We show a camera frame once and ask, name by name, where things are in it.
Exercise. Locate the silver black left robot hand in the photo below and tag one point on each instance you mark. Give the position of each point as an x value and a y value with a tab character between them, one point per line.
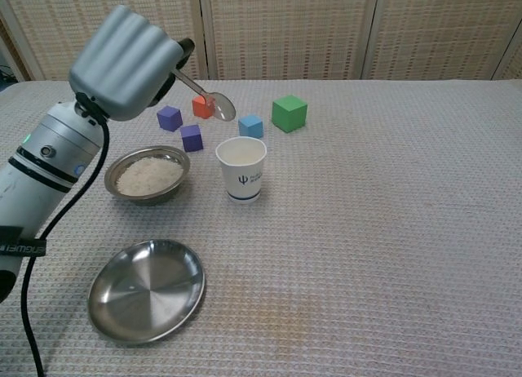
122	67

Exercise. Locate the small steel spoon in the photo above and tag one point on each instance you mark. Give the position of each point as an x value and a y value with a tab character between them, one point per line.
223	107

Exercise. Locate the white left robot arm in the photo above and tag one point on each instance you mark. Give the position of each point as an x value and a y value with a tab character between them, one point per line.
45	173

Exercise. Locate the round steel bowl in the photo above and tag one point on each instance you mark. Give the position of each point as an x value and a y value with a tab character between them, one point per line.
142	200

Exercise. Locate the white paper cup blue logo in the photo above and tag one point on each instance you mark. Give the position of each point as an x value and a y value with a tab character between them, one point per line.
244	181

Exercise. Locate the round steel plate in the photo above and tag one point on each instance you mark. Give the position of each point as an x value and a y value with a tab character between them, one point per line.
147	291

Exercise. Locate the purple foam cube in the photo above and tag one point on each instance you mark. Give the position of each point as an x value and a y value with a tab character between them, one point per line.
169	119
191	139

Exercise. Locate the orange foam cube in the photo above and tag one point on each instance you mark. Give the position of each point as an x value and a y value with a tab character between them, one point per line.
200	107

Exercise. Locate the light blue foam cube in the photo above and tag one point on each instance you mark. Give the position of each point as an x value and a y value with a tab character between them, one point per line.
250	127

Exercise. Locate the large green foam cube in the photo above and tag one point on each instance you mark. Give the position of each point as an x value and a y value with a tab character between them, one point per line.
288	115

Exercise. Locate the woven bamboo folding screen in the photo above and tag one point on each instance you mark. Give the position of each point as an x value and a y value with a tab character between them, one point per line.
326	26

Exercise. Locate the white waffle weave tablecloth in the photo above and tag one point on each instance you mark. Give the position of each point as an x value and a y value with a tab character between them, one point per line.
367	230

